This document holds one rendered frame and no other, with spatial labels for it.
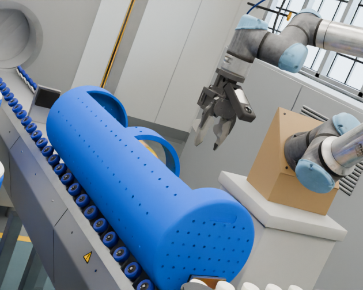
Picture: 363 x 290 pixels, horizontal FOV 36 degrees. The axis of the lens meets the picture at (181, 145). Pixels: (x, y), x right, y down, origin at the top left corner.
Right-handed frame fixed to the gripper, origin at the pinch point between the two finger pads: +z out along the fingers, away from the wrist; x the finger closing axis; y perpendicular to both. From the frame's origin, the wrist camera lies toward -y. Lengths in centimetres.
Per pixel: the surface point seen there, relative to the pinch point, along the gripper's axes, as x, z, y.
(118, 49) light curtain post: -25, -1, 120
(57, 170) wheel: 17, 34, 48
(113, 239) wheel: 15.8, 32.0, 1.7
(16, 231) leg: 11, 73, 76
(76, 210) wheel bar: 16.6, 36.6, 25.9
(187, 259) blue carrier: 10.3, 22.0, -22.6
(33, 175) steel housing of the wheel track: 18, 43, 61
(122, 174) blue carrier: 18.5, 14.6, 5.1
